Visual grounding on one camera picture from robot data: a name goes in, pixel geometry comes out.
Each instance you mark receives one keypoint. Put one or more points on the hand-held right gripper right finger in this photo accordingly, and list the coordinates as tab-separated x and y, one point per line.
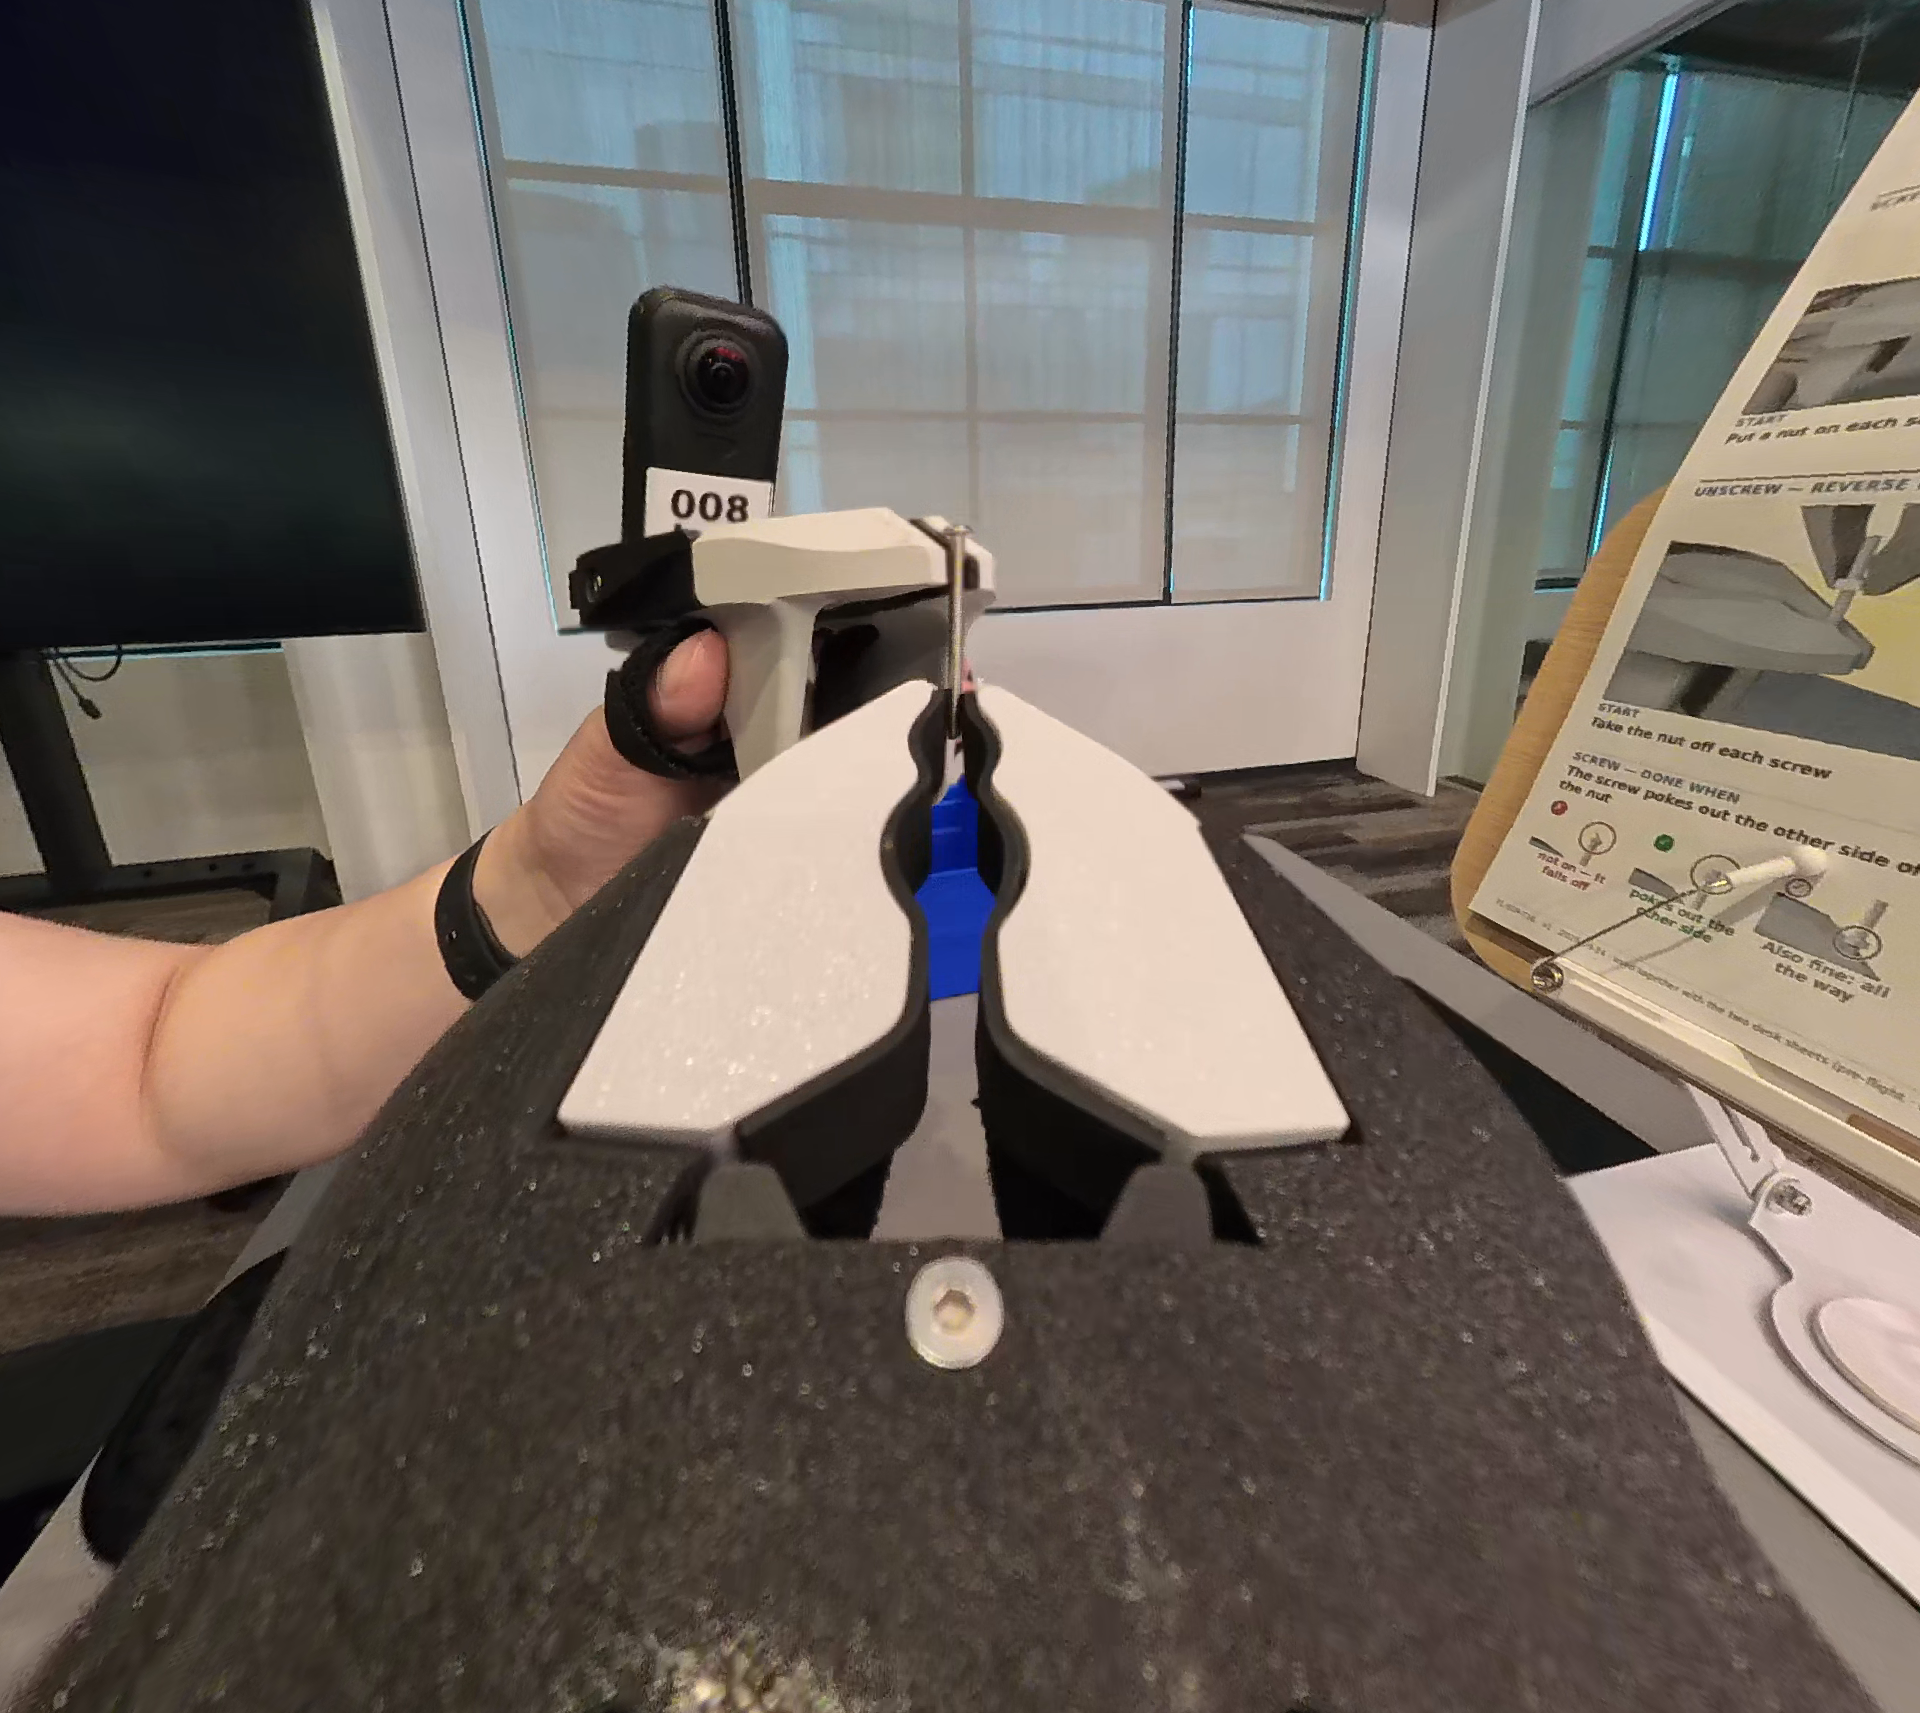
1171	979

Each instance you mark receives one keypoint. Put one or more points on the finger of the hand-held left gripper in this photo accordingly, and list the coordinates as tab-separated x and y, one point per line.
842	566

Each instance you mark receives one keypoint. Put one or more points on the black wristband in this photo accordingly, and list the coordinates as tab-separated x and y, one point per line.
474	918

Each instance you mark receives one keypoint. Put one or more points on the black wrist rest pad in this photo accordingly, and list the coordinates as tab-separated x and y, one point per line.
164	1415

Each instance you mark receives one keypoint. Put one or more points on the wooden backing board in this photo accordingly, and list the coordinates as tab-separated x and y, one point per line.
1515	752

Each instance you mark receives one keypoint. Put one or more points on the grey desk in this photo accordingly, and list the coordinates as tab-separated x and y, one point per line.
1740	1608

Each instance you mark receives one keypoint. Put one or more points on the large black display screen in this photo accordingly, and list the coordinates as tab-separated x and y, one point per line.
195	289

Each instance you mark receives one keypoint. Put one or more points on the black display floor stand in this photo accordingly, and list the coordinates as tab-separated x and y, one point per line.
91	781

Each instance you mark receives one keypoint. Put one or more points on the glass window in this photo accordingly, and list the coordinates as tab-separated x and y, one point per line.
960	242

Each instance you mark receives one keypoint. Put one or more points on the white sheet peg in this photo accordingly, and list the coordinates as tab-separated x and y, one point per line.
1785	869

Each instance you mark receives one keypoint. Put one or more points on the blue plastic bin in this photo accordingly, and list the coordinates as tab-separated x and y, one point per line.
960	888

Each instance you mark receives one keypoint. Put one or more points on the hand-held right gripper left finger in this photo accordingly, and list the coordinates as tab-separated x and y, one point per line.
766	963

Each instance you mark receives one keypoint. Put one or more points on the printed instruction sheet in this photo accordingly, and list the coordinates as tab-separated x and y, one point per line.
1770	693

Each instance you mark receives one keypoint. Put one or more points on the person's left hand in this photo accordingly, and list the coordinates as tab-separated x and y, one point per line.
600	810

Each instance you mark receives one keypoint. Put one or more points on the person's left forearm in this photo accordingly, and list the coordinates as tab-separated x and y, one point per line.
223	1038

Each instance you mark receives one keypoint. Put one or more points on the white stand base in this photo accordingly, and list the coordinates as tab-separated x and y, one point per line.
1678	1296

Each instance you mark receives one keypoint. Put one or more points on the thin metal screw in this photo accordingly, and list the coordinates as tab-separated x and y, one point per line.
954	635

